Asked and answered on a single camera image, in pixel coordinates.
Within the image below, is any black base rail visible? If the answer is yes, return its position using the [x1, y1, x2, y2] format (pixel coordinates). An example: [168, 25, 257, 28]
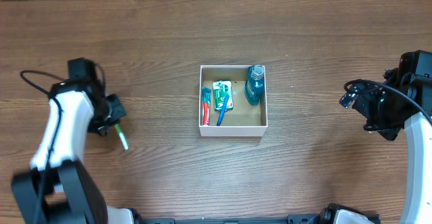
[141, 213, 382, 224]

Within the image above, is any white cardboard box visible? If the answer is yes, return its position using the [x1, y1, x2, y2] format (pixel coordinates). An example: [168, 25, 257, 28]
[198, 65, 269, 138]

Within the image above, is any blue mouthwash bottle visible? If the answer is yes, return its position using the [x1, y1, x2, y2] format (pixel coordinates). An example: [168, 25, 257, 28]
[244, 65, 265, 106]

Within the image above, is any green toothbrush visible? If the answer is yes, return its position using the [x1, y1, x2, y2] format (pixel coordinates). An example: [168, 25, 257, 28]
[114, 123, 129, 150]

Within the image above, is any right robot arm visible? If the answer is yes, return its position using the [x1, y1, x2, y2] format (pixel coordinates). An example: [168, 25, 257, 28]
[340, 50, 431, 223]

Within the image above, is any green white soap packet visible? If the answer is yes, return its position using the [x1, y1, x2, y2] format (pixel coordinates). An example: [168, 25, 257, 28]
[213, 80, 234, 111]

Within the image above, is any green toothpaste tube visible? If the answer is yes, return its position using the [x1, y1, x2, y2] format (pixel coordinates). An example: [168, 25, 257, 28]
[202, 87, 211, 125]

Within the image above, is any blue disposable razor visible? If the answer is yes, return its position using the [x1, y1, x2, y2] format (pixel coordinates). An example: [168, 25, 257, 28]
[217, 94, 230, 126]

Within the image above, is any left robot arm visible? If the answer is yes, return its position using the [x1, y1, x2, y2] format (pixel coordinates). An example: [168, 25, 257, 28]
[11, 57, 143, 224]

